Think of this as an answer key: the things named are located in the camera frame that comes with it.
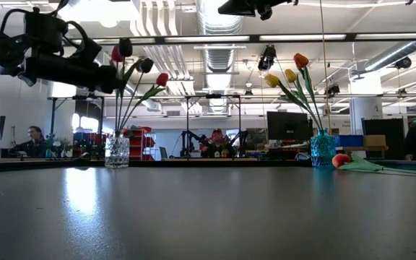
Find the black overhead frame beam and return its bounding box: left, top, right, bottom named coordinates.
left=63, top=33, right=416, bottom=46

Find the black overhead camera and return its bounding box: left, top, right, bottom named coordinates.
left=257, top=45, right=277, bottom=72

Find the black cabinet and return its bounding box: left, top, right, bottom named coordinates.
left=361, top=118, right=410, bottom=160

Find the black computer monitor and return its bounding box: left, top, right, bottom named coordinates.
left=266, top=110, right=310, bottom=142

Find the orange artificial tulip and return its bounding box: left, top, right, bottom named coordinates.
left=293, top=53, right=325, bottom=131

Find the black-headed artificial flower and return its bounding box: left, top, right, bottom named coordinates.
left=118, top=57, right=155, bottom=138

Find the blue plastic bin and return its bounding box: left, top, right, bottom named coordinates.
left=337, top=134, right=364, bottom=147

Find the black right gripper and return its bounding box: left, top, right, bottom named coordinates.
left=217, top=0, right=298, bottom=22

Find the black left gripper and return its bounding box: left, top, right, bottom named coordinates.
left=18, top=38, right=121, bottom=94

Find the silver ventilation duct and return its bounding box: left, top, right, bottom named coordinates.
left=196, top=0, right=247, bottom=113

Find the black background station frame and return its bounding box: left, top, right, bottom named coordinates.
left=48, top=95, right=105, bottom=159
left=185, top=93, right=242, bottom=159

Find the brown cardboard box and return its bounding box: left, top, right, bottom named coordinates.
left=363, top=134, right=388, bottom=147

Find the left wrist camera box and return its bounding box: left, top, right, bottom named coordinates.
left=23, top=9, right=69, bottom=53

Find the thin hanging cable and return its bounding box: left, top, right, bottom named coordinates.
left=318, top=0, right=331, bottom=135

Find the clear glass vase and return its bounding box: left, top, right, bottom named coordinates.
left=104, top=135, right=131, bottom=169

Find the red shelf unit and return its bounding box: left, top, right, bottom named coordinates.
left=128, top=126, right=155, bottom=162

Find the black table edge rail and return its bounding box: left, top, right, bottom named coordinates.
left=0, top=158, right=416, bottom=173

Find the dark purple tulip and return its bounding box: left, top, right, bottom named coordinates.
left=116, top=38, right=139, bottom=138

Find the blue glass vase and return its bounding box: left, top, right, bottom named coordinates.
left=310, top=129, right=338, bottom=168

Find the red tulip on table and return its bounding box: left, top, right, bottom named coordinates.
left=331, top=153, right=416, bottom=178

